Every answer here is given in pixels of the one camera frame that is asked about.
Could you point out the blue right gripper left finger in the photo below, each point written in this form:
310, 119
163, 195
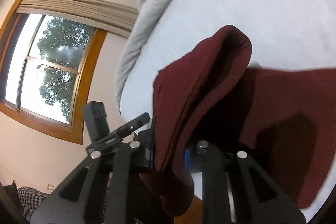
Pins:
150, 146

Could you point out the white bed sheet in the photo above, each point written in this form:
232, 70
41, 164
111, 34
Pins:
286, 35

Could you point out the maroon pants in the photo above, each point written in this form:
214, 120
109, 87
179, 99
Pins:
286, 118

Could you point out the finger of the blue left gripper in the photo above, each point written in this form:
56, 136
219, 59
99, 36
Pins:
143, 119

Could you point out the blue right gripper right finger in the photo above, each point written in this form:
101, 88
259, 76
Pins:
187, 158

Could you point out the wooden framed window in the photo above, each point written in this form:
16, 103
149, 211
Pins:
47, 65

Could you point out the checkered sleeve left forearm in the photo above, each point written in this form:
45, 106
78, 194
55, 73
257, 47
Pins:
30, 199

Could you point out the beige curtain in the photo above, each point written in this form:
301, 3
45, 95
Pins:
112, 17

